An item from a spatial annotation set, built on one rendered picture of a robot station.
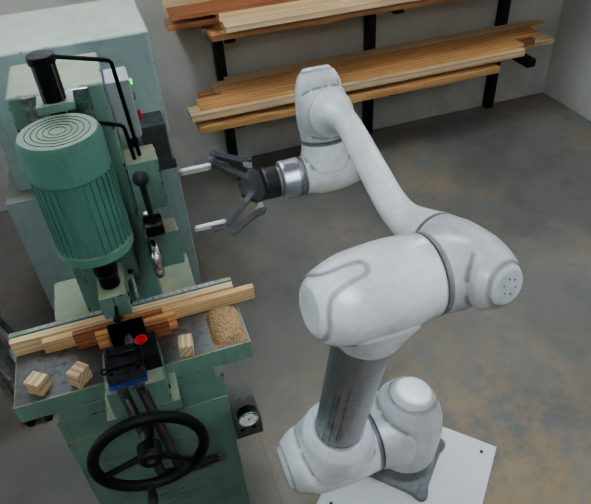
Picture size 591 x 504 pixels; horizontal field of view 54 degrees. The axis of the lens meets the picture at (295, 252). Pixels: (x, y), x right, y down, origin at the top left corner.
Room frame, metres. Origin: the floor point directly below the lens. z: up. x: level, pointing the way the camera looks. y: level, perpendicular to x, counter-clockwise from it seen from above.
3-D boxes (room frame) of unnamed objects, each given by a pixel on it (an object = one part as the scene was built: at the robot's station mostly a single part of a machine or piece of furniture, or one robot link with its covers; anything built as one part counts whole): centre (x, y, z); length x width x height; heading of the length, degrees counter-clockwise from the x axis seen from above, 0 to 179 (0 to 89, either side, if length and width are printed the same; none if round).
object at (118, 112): (1.46, 0.43, 1.40); 0.10 x 0.06 x 0.16; 16
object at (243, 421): (0.99, 0.17, 0.65); 0.06 x 0.04 x 0.08; 106
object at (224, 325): (1.10, 0.20, 0.92); 0.14 x 0.09 x 0.04; 16
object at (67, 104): (1.25, 0.51, 1.54); 0.08 x 0.08 x 0.17; 16
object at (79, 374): (0.95, 0.56, 0.92); 0.04 x 0.04 x 0.04; 62
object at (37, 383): (0.94, 0.66, 0.92); 0.04 x 0.04 x 0.04; 69
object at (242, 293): (1.14, 0.40, 0.92); 0.58 x 0.02 x 0.04; 106
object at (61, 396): (1.02, 0.44, 0.87); 0.61 x 0.30 x 0.06; 106
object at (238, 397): (1.05, 0.18, 0.58); 0.12 x 0.08 x 0.08; 16
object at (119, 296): (1.14, 0.48, 1.03); 0.14 x 0.07 x 0.09; 16
